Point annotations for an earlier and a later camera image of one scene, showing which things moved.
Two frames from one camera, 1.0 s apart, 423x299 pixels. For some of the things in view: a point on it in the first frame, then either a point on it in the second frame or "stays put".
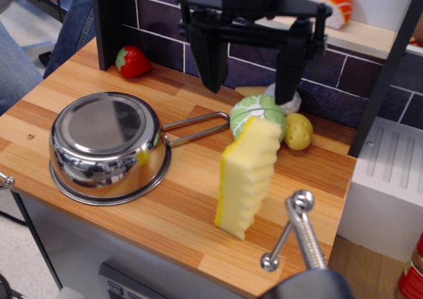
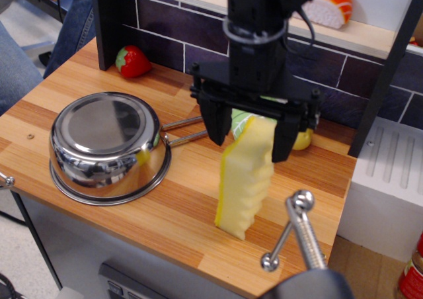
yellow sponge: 246,169 stays put
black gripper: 249,7 → 256,78
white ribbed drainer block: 383,209 stays put
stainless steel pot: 108,148 stays put
